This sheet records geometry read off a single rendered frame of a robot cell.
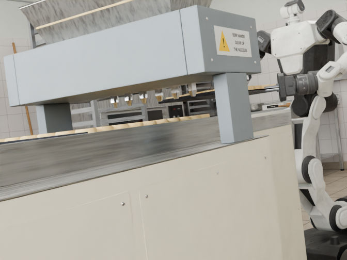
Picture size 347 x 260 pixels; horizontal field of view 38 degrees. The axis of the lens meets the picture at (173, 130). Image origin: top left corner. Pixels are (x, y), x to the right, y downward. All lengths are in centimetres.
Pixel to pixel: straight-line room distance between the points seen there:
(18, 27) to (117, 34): 505
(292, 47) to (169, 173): 175
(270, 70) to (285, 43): 454
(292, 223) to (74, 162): 128
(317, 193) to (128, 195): 184
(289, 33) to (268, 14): 462
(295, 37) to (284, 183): 89
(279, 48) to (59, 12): 146
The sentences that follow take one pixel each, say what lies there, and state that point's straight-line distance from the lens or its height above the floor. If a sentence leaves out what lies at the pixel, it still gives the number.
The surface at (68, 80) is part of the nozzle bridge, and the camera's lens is 146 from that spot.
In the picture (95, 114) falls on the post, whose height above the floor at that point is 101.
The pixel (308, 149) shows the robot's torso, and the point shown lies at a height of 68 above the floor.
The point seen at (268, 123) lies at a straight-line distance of 199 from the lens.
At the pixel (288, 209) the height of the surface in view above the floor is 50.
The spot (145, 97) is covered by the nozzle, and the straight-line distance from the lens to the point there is 161.
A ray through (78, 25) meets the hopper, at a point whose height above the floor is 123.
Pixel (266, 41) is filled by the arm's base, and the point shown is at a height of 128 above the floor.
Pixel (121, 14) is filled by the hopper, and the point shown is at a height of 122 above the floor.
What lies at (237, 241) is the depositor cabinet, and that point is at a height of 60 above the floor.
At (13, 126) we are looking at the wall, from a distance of 610.
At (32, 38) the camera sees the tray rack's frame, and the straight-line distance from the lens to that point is 386.
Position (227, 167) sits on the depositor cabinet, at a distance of 123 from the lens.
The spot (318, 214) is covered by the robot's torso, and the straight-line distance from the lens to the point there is 280.
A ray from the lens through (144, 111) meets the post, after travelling 360.
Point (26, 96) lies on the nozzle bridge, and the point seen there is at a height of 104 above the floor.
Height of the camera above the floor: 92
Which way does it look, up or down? 1 degrees down
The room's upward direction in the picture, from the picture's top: 7 degrees counter-clockwise
